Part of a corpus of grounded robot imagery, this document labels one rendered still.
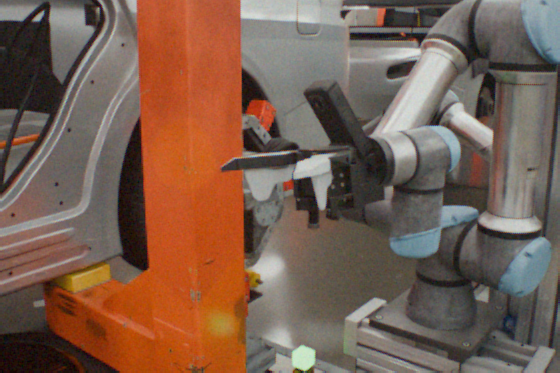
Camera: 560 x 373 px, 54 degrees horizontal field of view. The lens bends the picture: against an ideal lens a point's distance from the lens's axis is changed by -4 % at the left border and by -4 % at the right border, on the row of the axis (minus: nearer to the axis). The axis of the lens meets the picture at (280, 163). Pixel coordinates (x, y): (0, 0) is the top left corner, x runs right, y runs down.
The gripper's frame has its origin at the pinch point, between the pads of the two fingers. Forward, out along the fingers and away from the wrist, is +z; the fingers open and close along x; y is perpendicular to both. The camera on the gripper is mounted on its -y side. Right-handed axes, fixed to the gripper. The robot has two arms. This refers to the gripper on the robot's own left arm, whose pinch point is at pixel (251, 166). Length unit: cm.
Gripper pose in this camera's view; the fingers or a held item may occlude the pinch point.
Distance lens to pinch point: 66.6
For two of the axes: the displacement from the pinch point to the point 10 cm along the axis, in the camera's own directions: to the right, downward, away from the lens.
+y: 0.8, 9.9, 1.1
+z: -8.0, 1.3, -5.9
